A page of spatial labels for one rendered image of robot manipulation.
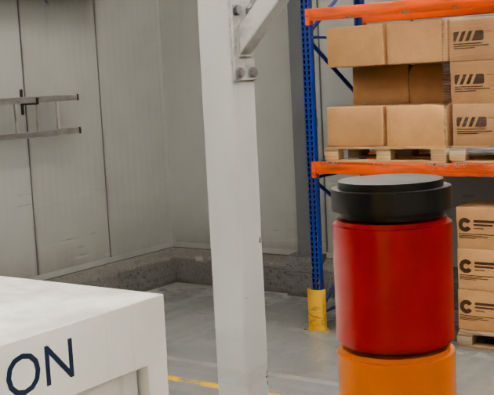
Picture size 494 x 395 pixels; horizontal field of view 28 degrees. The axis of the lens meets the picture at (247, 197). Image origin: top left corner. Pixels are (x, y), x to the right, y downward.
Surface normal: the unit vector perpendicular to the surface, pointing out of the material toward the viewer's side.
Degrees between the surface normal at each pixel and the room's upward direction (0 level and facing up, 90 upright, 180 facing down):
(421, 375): 90
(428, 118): 96
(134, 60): 90
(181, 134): 90
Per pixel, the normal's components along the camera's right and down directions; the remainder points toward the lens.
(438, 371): 0.53, 0.07
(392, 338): -0.22, 0.13
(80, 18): 0.82, 0.03
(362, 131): -0.52, 0.14
